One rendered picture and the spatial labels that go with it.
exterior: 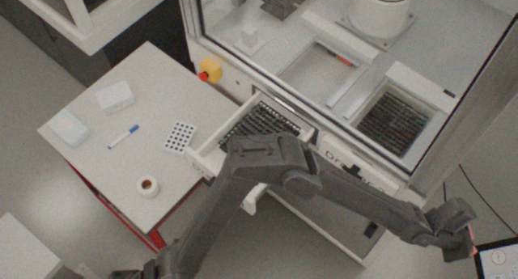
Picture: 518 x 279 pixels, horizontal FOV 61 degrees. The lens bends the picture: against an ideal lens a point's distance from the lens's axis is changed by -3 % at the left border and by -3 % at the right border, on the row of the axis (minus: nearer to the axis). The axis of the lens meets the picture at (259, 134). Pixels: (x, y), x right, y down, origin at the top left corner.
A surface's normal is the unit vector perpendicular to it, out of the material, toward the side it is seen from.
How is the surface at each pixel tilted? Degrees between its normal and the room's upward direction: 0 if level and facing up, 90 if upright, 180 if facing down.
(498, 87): 90
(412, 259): 0
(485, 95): 90
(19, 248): 0
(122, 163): 0
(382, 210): 70
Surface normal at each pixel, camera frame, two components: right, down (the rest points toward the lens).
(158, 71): 0.00, -0.50
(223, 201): 0.11, 0.65
